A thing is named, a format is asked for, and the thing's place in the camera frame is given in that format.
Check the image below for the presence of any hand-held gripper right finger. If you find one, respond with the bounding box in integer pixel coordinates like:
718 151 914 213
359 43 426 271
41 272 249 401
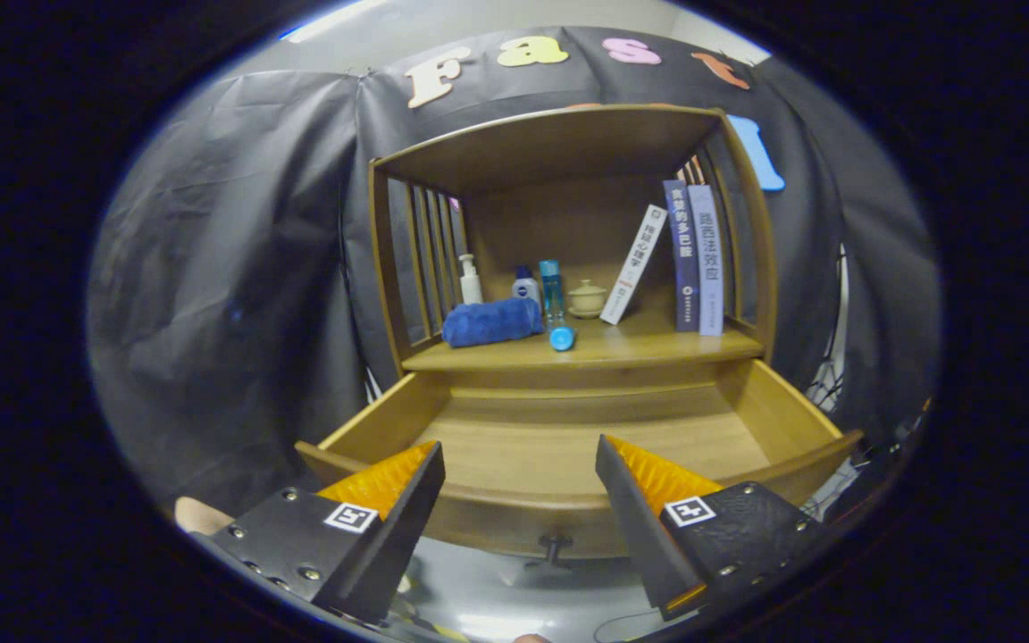
595 434 828 622

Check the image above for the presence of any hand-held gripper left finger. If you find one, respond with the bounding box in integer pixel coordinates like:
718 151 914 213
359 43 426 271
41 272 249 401
188 440 446 626

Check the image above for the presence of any wooden drawer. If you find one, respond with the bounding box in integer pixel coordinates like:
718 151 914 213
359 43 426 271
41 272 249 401
294 359 866 572

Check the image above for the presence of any wooden countertop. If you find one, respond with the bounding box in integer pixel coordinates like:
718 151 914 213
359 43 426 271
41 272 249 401
401 308 764 373

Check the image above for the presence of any wooden cabinet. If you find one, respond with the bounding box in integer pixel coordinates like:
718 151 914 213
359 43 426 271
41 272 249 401
294 103 866 559

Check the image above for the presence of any rolled blue towel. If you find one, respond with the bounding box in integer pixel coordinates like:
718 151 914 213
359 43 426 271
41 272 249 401
441 297 544 349

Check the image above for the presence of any beige ceramic lidded cup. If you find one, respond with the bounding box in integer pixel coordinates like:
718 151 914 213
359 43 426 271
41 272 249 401
566 279 608 320

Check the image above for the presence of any clear blue bottle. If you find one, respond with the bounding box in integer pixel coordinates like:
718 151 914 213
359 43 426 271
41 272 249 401
539 259 565 327

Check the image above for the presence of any white pump bottle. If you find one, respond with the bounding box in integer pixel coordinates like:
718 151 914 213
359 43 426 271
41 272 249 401
458 254 484 305

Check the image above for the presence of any white book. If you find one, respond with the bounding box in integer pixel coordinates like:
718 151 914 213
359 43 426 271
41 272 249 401
599 205 668 326

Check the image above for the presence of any dark blue book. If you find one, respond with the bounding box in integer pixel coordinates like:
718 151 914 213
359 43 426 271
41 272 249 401
663 180 701 333

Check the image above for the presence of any light purple book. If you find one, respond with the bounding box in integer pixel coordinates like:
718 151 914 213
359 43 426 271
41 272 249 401
687 184 725 338

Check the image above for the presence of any black backdrop cloth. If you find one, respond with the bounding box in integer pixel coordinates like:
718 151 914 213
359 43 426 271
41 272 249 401
90 25 940 519

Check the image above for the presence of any black floor cable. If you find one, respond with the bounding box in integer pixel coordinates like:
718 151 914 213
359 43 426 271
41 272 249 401
593 612 667 643

